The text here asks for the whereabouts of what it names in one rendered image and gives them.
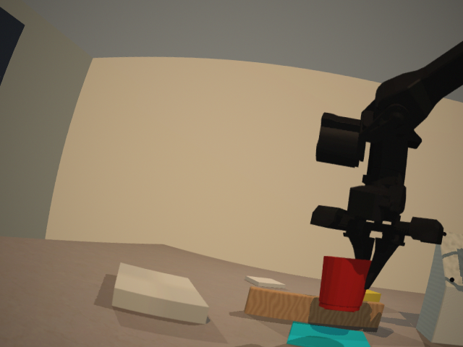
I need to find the brown wooden beam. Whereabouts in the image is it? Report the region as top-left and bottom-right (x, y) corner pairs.
(244, 286), (385, 328)

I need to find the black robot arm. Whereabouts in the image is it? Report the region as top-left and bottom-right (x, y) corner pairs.
(315, 41), (463, 222)

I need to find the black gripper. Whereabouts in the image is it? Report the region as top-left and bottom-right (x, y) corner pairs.
(310, 168), (444, 290)

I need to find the beige flat square pad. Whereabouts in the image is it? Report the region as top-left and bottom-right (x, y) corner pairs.
(245, 276), (286, 288)

